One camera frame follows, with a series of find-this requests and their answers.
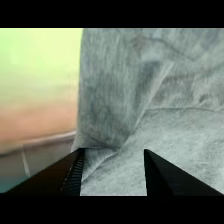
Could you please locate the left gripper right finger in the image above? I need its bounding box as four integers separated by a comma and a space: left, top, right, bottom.
143, 148, 224, 197

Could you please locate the grey T-shirt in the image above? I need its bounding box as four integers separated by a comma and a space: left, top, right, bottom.
70, 27, 224, 197

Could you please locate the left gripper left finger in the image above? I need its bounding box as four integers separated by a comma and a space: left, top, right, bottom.
5, 147, 86, 197

